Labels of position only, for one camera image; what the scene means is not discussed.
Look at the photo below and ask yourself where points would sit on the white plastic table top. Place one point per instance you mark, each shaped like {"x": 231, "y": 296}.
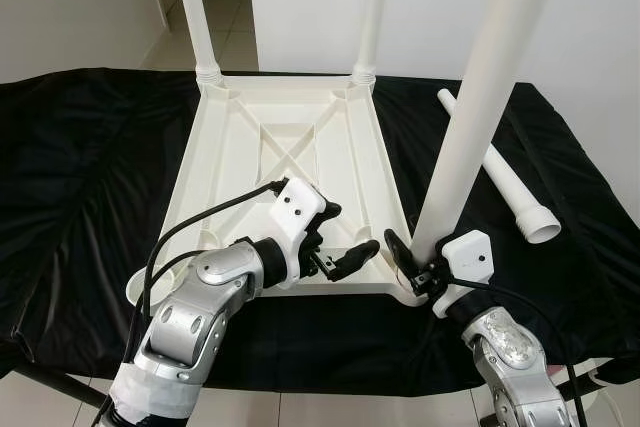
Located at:
{"x": 230, "y": 147}

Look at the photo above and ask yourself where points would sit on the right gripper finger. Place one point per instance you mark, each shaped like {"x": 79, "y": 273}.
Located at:
{"x": 401, "y": 254}

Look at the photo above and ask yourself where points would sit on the white plastic table leg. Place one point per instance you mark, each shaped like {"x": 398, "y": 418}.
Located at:
{"x": 490, "y": 77}
{"x": 372, "y": 7}
{"x": 192, "y": 7}
{"x": 515, "y": 192}

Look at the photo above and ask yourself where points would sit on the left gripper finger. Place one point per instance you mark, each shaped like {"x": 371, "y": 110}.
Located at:
{"x": 327, "y": 211}
{"x": 356, "y": 260}

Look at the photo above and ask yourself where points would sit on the pink plastic object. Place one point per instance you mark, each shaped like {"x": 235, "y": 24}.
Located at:
{"x": 550, "y": 375}

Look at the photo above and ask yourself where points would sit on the black table cloth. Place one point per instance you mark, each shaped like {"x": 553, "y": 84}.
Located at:
{"x": 80, "y": 197}

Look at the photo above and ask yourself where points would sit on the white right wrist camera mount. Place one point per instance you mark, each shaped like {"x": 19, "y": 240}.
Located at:
{"x": 470, "y": 252}

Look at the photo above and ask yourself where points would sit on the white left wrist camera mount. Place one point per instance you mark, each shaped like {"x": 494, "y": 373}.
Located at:
{"x": 295, "y": 207}

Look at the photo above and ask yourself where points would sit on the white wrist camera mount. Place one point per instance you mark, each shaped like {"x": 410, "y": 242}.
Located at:
{"x": 470, "y": 252}
{"x": 295, "y": 207}

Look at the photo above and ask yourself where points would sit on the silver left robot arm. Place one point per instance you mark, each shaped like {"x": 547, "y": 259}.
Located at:
{"x": 190, "y": 317}

